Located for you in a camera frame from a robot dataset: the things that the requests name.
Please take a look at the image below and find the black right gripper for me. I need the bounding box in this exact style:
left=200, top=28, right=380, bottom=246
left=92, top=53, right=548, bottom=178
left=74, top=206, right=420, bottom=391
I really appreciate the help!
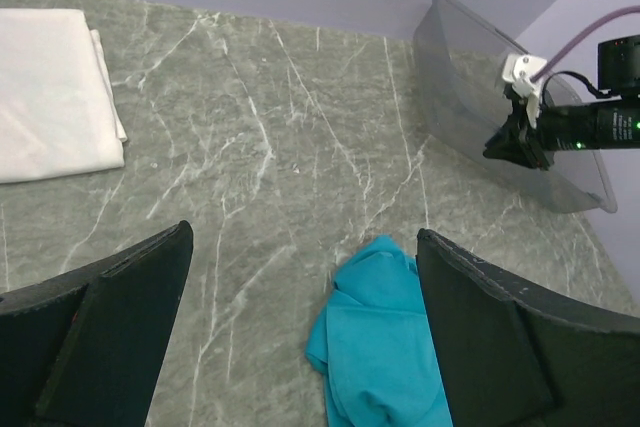
left=483, top=101, right=639, bottom=167

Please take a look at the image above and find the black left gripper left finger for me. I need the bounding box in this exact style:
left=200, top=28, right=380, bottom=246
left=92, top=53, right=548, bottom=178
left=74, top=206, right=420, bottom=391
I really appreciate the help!
left=1, top=221, right=193, bottom=426

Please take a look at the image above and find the folded white t-shirt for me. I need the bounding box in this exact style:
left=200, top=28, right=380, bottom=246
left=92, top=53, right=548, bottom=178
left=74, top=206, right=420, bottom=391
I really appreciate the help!
left=1, top=8, right=127, bottom=184

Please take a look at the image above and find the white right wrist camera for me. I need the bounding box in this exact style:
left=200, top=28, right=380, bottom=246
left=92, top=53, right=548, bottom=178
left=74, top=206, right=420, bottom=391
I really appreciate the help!
left=501, top=53, right=547, bottom=127

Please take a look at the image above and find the clear plastic bin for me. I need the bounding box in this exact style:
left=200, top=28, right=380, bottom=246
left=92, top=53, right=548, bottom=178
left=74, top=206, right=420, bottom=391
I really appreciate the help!
left=413, top=0, right=618, bottom=213

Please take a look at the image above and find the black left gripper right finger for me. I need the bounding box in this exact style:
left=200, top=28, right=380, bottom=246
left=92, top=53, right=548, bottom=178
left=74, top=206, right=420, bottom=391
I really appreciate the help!
left=416, top=229, right=639, bottom=426

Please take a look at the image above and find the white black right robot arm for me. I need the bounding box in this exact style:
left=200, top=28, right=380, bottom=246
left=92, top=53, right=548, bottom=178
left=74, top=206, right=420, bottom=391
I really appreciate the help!
left=483, top=36, right=639, bottom=170

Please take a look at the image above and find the teal t-shirt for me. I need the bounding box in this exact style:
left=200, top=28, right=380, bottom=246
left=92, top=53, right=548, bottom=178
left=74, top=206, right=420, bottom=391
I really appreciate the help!
left=305, top=235, right=452, bottom=426

